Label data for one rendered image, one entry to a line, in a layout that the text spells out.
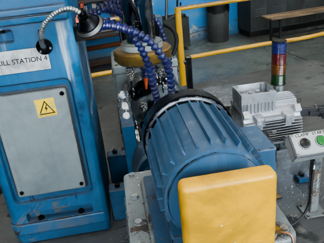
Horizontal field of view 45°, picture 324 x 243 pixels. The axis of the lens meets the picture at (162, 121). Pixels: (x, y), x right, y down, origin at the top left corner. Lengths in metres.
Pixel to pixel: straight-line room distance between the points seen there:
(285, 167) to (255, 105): 0.26
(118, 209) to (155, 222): 0.61
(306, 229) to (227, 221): 0.77
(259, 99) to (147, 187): 0.64
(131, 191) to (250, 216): 0.35
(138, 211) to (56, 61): 0.48
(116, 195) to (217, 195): 0.81
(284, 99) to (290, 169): 0.26
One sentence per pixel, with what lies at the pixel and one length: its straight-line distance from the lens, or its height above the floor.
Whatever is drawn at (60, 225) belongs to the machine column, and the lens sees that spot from 1.31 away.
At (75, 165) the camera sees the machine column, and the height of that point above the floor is 1.06.
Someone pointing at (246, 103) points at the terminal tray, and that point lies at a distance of 1.33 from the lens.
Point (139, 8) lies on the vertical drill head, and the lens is 1.18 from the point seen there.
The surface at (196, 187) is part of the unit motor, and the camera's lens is 0.50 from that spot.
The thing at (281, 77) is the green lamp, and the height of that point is 1.06.
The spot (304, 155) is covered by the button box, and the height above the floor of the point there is 1.04.
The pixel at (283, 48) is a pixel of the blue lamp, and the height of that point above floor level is 1.19.
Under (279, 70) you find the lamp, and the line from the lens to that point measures 1.70.
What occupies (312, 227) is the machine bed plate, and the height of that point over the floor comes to 0.80.
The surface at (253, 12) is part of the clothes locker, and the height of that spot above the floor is 0.41.
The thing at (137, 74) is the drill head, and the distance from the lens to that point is 1.58.
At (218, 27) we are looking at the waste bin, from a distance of 6.58.
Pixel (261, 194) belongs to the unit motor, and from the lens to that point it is 0.53.
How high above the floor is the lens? 1.63
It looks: 25 degrees down
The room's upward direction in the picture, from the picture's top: 6 degrees counter-clockwise
